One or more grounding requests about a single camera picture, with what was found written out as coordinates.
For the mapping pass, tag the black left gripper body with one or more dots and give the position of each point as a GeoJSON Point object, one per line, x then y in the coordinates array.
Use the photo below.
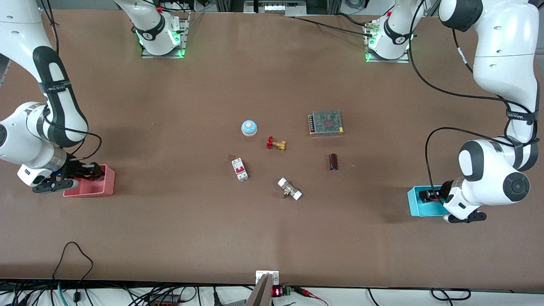
{"type": "Point", "coordinates": [443, 191]}

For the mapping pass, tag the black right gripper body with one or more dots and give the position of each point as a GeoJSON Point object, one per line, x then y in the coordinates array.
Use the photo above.
{"type": "Point", "coordinates": [75, 169]}

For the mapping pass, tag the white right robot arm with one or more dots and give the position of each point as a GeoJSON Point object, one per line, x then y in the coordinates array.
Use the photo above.
{"type": "Point", "coordinates": [17, 25]}

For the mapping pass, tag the pink plastic box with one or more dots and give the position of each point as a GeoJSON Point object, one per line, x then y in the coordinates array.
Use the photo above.
{"type": "Point", "coordinates": [102, 187]}

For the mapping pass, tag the cyan plastic box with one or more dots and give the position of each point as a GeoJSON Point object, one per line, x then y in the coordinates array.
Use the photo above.
{"type": "Point", "coordinates": [414, 208]}

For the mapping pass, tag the dark brown cylindrical capacitor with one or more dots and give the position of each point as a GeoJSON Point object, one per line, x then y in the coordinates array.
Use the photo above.
{"type": "Point", "coordinates": [333, 162]}

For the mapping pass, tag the metal mesh power supply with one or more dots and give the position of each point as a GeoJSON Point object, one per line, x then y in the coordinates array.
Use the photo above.
{"type": "Point", "coordinates": [326, 122]}

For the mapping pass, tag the small brown tape piece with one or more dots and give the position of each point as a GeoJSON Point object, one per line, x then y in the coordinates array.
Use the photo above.
{"type": "Point", "coordinates": [232, 157]}

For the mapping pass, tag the metal fitting with white caps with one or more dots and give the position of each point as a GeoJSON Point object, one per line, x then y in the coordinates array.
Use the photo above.
{"type": "Point", "coordinates": [289, 188]}

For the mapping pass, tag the white circuit breaker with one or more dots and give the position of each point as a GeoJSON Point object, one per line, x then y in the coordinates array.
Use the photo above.
{"type": "Point", "coordinates": [239, 169]}

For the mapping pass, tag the red clip lead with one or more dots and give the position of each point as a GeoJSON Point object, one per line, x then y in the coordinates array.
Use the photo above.
{"type": "Point", "coordinates": [308, 292]}

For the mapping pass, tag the blue dome button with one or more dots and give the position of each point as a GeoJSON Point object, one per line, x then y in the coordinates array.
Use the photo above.
{"type": "Point", "coordinates": [249, 127]}

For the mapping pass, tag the red digit display module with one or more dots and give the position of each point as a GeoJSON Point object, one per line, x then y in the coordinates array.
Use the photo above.
{"type": "Point", "coordinates": [276, 292]}

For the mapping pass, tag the white power strip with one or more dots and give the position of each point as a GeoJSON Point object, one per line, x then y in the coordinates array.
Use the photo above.
{"type": "Point", "coordinates": [276, 7]}

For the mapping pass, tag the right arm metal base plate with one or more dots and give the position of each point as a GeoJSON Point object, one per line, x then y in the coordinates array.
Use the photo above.
{"type": "Point", "coordinates": [146, 55]}

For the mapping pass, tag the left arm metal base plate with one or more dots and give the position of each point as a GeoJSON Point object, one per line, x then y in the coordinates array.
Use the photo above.
{"type": "Point", "coordinates": [403, 60]}

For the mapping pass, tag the white mounting bracket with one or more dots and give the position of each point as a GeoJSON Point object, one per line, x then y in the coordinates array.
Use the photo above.
{"type": "Point", "coordinates": [259, 276]}

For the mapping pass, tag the grey camera mount bar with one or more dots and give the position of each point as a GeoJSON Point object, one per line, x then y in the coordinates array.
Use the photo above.
{"type": "Point", "coordinates": [260, 293]}

